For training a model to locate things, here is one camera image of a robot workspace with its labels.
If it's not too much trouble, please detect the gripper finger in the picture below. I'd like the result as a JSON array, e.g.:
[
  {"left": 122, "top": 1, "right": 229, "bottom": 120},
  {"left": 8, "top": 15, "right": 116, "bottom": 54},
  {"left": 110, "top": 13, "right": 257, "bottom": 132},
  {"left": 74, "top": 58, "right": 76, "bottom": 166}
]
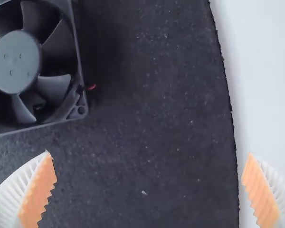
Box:
[
  {"left": 241, "top": 152, "right": 285, "bottom": 228},
  {"left": 0, "top": 149, "right": 58, "bottom": 228}
]

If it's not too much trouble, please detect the black square fan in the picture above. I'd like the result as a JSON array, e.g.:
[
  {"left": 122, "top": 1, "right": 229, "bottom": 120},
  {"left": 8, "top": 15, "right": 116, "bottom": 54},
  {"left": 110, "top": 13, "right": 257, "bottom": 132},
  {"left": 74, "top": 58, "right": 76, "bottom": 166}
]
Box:
[{"left": 0, "top": 0, "right": 97, "bottom": 136}]

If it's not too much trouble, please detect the black mat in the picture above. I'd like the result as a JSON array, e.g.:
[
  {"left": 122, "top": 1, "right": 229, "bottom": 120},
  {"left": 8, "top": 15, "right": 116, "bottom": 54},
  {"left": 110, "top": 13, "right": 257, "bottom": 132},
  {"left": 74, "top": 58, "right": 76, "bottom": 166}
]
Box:
[{"left": 0, "top": 0, "right": 239, "bottom": 228}]

